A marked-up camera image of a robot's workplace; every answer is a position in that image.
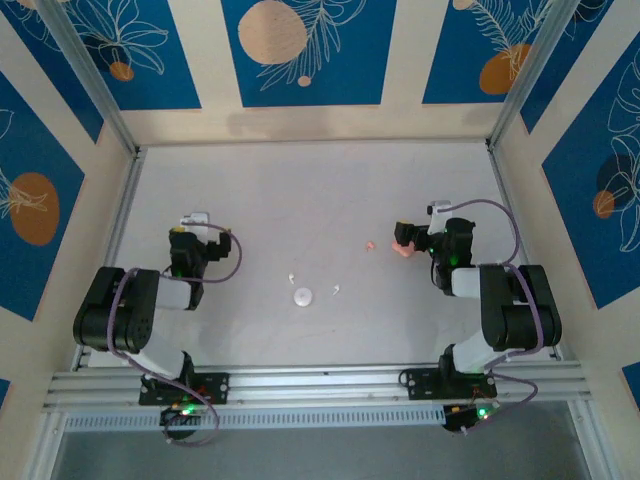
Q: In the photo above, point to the pink earbud charging case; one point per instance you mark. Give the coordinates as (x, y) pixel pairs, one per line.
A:
(402, 251)

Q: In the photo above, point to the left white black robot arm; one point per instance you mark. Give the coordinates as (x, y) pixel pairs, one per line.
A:
(130, 320)

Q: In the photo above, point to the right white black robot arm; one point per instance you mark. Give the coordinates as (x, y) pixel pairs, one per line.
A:
(500, 315)

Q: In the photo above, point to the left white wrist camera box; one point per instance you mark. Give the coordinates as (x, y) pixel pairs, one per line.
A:
(196, 220)

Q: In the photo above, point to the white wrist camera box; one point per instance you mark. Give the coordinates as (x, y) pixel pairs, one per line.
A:
(439, 212)
(196, 220)

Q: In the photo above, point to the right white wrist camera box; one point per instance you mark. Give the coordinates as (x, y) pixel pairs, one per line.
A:
(439, 212)

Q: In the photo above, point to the aluminium side rail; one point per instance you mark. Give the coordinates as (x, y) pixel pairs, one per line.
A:
(505, 200)
(120, 215)

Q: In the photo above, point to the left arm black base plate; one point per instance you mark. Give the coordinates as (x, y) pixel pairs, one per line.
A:
(215, 387)

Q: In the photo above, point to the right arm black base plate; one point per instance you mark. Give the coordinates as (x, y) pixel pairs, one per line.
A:
(422, 382)

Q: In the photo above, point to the aluminium corner post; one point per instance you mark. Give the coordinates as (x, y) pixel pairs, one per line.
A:
(530, 75)
(90, 75)

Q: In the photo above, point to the aluminium mounting rail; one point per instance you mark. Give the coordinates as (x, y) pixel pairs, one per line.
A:
(320, 387)

